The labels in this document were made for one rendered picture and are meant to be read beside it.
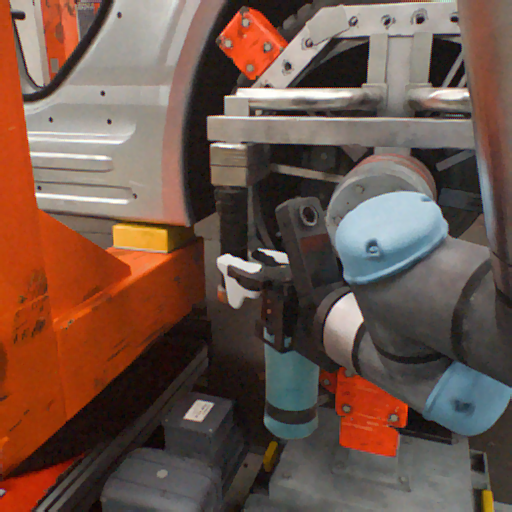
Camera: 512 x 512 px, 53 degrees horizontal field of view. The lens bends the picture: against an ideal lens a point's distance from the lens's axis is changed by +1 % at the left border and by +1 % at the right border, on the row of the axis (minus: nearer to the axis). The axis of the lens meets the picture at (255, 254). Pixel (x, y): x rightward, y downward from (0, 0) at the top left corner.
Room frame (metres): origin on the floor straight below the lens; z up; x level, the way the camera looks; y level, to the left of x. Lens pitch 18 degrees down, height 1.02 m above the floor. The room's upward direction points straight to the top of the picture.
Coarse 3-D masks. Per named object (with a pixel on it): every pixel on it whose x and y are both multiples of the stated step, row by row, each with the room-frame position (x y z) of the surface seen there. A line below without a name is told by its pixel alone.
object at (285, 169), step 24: (336, 48) 0.88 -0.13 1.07; (360, 48) 0.93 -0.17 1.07; (456, 48) 0.94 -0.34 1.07; (312, 72) 0.91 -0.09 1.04; (336, 72) 1.09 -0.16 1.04; (456, 72) 0.84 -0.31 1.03; (288, 144) 1.10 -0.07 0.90; (288, 168) 0.93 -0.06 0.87; (312, 168) 0.92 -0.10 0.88; (432, 168) 0.85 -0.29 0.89; (264, 192) 0.96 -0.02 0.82; (288, 192) 1.10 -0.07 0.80; (456, 192) 0.84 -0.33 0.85; (480, 192) 0.83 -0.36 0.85; (264, 216) 0.94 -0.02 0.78; (264, 240) 0.92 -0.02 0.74
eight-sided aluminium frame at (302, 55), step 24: (312, 24) 0.81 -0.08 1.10; (336, 24) 0.80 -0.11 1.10; (360, 24) 0.79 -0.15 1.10; (384, 24) 0.82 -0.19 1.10; (408, 24) 0.77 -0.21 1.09; (432, 24) 0.76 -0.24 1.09; (456, 24) 0.75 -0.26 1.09; (288, 48) 0.82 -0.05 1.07; (312, 48) 0.81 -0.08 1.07; (288, 72) 0.82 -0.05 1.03; (264, 264) 0.84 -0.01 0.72
